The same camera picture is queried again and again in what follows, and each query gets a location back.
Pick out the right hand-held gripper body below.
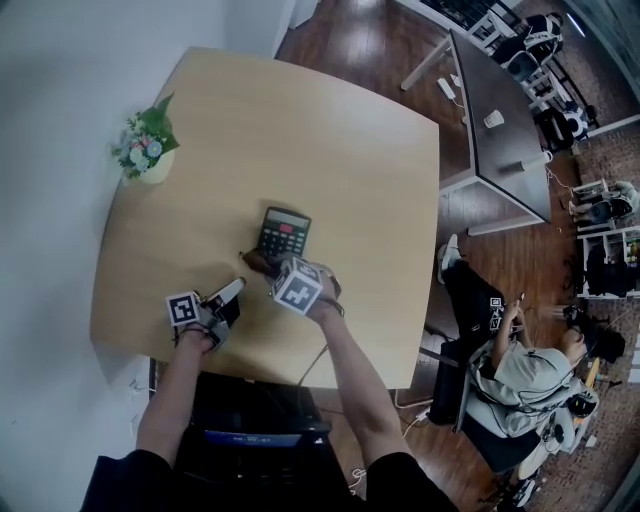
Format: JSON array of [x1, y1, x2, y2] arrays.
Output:
[[271, 254, 344, 317]]

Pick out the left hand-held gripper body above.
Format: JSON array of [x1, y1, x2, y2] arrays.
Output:
[[165, 289, 237, 354]]

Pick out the black calculator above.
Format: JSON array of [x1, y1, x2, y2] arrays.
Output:
[[255, 206, 313, 261]]

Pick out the person's right forearm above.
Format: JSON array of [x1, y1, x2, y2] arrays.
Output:
[[312, 302, 416, 474]]

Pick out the person's left forearm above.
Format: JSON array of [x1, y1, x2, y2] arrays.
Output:
[[135, 344, 216, 469]]

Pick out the person's left hand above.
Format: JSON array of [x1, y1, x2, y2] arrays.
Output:
[[174, 327, 219, 355]]

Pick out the black chest rig with screen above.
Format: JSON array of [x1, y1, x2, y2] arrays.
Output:
[[174, 372, 334, 494]]

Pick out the flowers in cream pot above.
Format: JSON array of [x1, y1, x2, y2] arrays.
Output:
[[110, 92, 181, 185]]

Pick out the black bag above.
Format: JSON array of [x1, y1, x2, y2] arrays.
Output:
[[429, 339, 471, 426]]

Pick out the person's black shirt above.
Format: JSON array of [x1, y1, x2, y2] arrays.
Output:
[[79, 448, 461, 512]]

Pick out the grey office chair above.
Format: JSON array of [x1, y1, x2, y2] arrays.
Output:
[[452, 344, 601, 476]]

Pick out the white cylindrical bottle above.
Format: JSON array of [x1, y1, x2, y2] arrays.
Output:
[[519, 149, 555, 171]]

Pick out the dark table with white legs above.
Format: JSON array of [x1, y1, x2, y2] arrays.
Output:
[[399, 27, 554, 237]]

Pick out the black chair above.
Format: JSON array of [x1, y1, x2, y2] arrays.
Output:
[[533, 107, 571, 151]]

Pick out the white slatted chair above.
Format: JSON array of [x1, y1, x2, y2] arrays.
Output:
[[509, 49, 561, 110]]

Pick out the white shelf unit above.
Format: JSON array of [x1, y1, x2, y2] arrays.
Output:
[[577, 227, 640, 301]]

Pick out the white and black backpack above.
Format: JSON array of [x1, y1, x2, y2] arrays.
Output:
[[562, 107, 594, 144]]

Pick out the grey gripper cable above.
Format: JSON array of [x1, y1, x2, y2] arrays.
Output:
[[297, 344, 331, 389]]

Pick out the white cable with plug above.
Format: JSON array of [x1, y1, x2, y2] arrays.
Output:
[[399, 405, 432, 437]]

